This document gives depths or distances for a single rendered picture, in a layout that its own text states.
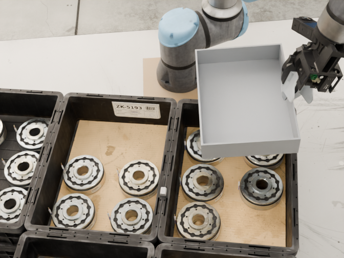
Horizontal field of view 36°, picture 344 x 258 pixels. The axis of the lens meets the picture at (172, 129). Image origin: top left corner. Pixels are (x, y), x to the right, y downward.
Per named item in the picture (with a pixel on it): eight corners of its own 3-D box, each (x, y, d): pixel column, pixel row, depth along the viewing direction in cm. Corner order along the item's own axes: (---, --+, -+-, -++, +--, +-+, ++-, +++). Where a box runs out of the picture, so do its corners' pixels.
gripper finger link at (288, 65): (276, 83, 111) (295, 54, 104) (274, 78, 112) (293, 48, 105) (296, 85, 112) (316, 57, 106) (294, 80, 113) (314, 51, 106)
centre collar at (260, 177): (251, 176, 129) (251, 174, 129) (271, 176, 129) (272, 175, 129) (251, 193, 127) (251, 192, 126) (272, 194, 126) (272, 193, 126)
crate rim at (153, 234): (67, 97, 142) (65, 91, 140) (178, 103, 138) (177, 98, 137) (24, 234, 119) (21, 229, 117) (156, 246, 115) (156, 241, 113)
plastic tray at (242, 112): (195, 64, 127) (194, 49, 123) (279, 58, 126) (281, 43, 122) (201, 158, 111) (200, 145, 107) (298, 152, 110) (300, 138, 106)
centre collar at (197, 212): (188, 210, 125) (188, 209, 124) (209, 212, 124) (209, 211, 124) (186, 229, 122) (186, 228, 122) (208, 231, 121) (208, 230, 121)
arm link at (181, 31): (153, 46, 163) (150, 12, 152) (193, 33, 165) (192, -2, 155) (169, 72, 156) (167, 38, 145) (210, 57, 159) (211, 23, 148)
